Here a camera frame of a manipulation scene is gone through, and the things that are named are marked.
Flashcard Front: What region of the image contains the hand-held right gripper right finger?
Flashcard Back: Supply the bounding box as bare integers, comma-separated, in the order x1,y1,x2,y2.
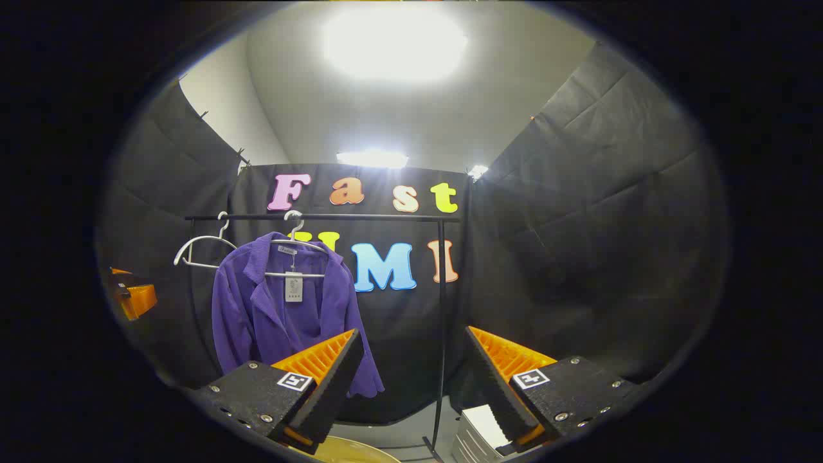
464,325,637,452

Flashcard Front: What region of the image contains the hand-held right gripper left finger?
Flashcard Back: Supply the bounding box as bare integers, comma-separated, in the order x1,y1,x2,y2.
193,328,365,456

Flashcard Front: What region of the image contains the beige laundry hamper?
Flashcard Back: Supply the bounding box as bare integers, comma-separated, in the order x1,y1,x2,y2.
293,436,402,463

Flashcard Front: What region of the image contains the purple knit jacket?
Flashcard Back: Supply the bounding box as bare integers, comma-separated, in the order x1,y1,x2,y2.
211,231,385,398

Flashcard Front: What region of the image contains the white clothes hanger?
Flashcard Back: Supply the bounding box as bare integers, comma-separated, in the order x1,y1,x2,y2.
265,210,329,279
174,212,239,271

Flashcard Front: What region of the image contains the black clothes rack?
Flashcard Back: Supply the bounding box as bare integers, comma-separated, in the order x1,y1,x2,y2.
185,214,461,462

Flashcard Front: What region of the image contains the white ribbed box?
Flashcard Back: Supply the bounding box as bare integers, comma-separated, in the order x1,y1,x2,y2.
450,404,521,463

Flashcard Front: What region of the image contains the black backdrop cloth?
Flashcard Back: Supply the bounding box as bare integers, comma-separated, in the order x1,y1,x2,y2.
96,42,730,425

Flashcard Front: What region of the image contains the ceiling light strip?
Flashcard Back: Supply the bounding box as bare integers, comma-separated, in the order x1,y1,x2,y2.
336,149,410,169

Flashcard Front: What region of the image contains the large ceiling light panel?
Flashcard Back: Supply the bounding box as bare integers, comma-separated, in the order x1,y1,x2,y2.
321,6,470,84

